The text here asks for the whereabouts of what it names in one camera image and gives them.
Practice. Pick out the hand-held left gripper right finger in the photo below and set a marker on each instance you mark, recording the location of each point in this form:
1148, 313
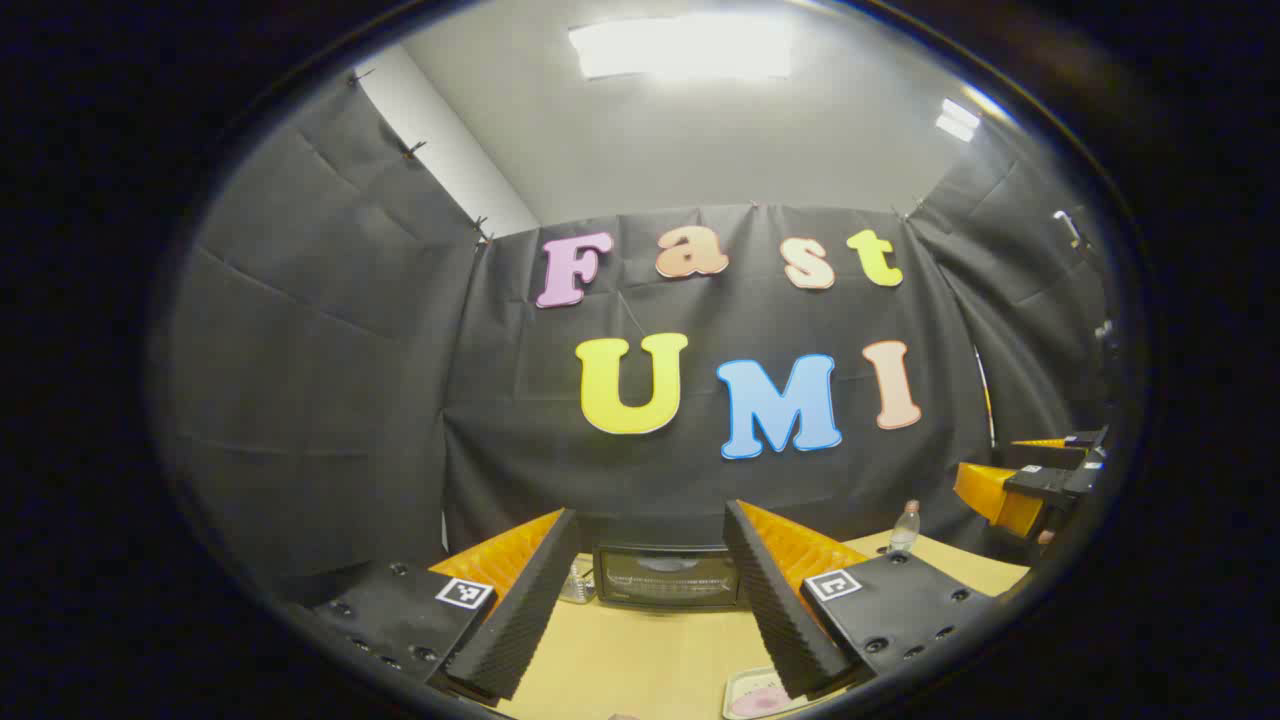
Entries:
780, 600

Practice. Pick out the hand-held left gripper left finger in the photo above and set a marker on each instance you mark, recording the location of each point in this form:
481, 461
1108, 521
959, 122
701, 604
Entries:
520, 610

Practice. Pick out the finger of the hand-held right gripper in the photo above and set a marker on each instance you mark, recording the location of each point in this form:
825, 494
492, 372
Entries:
1010, 495
1070, 439

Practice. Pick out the white square plate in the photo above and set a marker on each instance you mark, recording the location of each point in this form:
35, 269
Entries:
738, 680

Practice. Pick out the pink ham slice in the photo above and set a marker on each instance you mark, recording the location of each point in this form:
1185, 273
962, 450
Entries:
760, 702

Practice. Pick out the black electric oven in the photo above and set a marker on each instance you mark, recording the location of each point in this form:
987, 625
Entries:
665, 580

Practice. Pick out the clear glass container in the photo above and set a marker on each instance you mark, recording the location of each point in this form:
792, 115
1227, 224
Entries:
578, 582

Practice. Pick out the clear water bottle red label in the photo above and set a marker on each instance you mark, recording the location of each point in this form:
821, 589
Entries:
903, 530

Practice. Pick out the small ceiling light panel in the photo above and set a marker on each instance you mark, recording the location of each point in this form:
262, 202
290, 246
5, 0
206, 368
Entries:
958, 120

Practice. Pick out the large ceiling light panel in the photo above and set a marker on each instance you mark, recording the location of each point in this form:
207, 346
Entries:
680, 47

